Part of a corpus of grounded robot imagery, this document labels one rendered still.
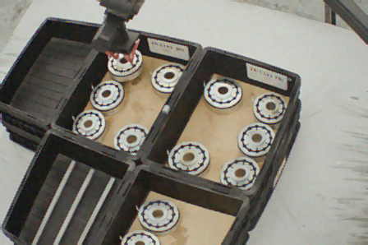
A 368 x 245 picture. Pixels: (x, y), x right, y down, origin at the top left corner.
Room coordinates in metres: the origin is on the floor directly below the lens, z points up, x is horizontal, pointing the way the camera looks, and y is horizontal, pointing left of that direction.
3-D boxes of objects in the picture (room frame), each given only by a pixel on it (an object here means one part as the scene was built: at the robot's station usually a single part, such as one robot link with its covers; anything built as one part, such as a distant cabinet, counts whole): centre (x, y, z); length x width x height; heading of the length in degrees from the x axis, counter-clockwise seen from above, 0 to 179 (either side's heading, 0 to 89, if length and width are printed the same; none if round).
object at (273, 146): (1.04, -0.11, 0.92); 0.40 x 0.30 x 0.02; 146
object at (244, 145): (1.00, -0.17, 0.86); 0.10 x 0.10 x 0.01
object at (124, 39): (1.32, 0.13, 1.01); 0.10 x 0.07 x 0.07; 56
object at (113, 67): (1.32, 0.13, 0.89); 0.10 x 0.10 x 0.01
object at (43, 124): (1.38, 0.38, 0.92); 0.40 x 0.30 x 0.02; 146
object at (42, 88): (1.38, 0.38, 0.87); 0.40 x 0.30 x 0.11; 146
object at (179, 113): (1.04, -0.11, 0.87); 0.40 x 0.30 x 0.11; 146
